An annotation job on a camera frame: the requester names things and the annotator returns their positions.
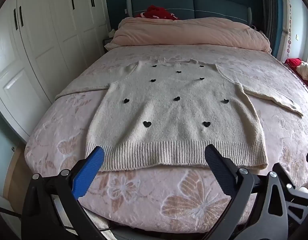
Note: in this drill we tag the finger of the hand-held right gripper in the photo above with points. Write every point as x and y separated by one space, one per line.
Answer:
300 202

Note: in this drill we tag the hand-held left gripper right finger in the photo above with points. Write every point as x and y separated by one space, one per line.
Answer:
219 170

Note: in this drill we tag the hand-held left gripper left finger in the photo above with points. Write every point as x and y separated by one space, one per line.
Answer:
90 170

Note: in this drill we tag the cream sweater with black hearts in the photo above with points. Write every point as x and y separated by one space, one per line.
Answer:
169 115

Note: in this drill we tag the bed with butterfly bedspread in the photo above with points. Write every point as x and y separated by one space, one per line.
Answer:
156 205

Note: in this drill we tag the white wardrobe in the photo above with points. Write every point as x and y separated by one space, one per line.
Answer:
43 55

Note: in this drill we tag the dark nightstand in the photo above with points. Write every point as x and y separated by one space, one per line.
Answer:
107 41

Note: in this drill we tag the cream plush item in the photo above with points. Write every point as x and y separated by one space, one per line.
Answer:
305 71

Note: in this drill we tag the red plush item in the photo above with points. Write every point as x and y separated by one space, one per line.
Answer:
294 62

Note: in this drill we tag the pink duvet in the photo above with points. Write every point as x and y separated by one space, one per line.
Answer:
189 32

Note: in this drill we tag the blue upholstered headboard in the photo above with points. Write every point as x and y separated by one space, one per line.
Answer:
194 5

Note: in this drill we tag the red plush toy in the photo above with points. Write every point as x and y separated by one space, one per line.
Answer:
157 12

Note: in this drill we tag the grey curtain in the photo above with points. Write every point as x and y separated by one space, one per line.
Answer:
269 7

